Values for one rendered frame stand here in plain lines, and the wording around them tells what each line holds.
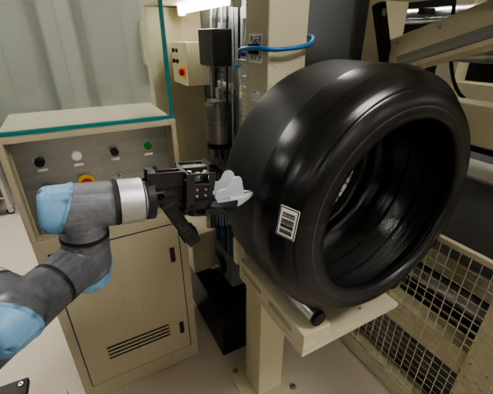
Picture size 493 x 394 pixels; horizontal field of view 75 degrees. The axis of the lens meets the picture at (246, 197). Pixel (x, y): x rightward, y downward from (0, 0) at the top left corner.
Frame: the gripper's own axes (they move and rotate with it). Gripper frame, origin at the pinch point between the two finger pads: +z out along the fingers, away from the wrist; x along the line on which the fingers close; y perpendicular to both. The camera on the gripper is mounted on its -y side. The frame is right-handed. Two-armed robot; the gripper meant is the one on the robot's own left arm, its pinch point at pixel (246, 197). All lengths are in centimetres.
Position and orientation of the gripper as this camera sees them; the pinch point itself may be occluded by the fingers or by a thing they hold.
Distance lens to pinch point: 64.7
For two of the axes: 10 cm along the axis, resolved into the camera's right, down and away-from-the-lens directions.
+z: 8.8, -1.1, 4.6
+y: 0.9, -9.2, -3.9
